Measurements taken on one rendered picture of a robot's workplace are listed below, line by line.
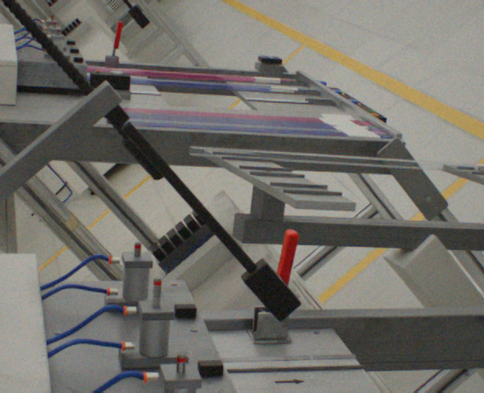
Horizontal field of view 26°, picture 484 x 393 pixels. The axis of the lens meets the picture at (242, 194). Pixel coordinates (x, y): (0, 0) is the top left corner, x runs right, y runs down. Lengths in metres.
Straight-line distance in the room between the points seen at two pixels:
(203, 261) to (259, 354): 1.23
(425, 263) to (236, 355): 0.44
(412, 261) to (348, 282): 1.79
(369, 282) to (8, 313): 2.28
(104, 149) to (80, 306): 0.86
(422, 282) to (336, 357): 0.39
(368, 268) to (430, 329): 2.03
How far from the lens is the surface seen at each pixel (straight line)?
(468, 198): 3.08
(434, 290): 1.36
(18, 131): 1.72
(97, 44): 5.30
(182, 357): 0.67
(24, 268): 0.92
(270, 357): 0.96
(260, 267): 0.75
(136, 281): 0.88
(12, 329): 0.80
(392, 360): 1.08
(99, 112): 0.70
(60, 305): 0.89
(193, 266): 2.19
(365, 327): 1.05
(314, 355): 0.97
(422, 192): 1.85
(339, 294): 3.10
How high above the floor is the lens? 1.49
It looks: 21 degrees down
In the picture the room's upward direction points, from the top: 41 degrees counter-clockwise
